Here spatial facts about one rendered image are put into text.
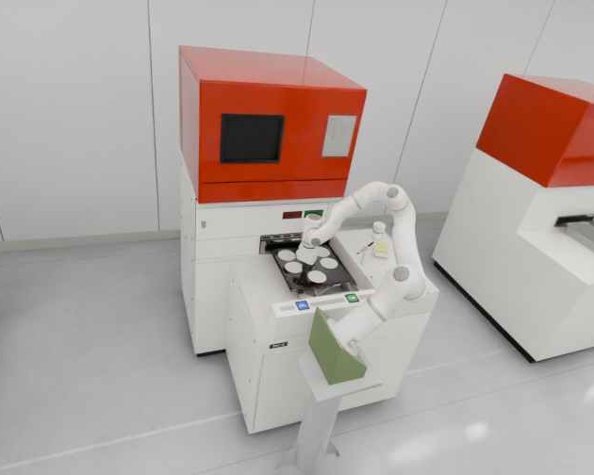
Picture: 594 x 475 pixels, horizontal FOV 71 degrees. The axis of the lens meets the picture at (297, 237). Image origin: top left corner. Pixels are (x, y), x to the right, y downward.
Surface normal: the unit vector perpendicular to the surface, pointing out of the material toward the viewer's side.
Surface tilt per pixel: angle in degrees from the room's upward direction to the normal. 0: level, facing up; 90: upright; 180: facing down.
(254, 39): 90
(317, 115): 90
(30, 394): 0
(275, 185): 90
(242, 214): 90
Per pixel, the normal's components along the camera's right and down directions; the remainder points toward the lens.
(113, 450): 0.14, -0.83
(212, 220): 0.34, 0.55
